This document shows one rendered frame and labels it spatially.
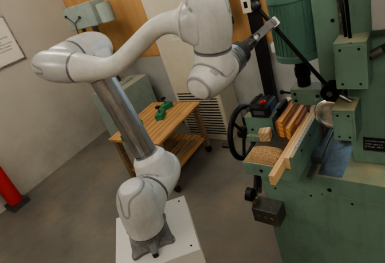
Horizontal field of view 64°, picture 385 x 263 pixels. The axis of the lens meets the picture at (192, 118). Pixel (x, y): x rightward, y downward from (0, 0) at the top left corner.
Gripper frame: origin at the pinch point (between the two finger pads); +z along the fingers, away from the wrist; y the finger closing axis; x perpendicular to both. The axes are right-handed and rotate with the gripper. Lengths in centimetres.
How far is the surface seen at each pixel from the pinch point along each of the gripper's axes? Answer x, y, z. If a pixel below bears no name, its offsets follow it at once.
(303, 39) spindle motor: -11.2, 6.2, 6.8
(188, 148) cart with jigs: -27, -166, 65
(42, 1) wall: 197, -231, 100
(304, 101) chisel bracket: -31.0, -12.0, 10.7
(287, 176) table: -44, -20, -18
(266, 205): -56, -46, -12
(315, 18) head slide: -8.3, 14.0, 7.2
